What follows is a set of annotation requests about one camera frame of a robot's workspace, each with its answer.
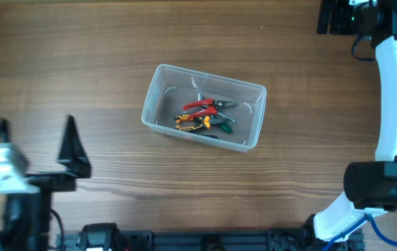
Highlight green handled screwdriver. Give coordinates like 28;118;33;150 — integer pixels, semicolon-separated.
220;123;233;134

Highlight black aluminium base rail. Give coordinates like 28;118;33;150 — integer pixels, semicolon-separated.
63;228;366;251

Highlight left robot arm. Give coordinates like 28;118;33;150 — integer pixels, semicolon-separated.
0;116;91;250

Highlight black red precision screwdriver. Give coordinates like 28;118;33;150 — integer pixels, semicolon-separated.
202;135;219;139

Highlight red handled snips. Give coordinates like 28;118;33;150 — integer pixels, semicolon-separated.
182;99;239;121

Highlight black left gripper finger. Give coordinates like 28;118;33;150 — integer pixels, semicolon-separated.
58;115;91;178
0;118;11;143

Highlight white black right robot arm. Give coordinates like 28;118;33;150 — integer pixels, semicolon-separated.
300;0;397;247

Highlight clear plastic container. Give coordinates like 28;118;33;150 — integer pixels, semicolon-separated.
141;64;267;152

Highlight orange black pliers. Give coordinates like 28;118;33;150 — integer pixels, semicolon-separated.
175;114;231;132

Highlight silver socket wrench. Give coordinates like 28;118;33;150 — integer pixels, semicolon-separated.
198;93;235;122

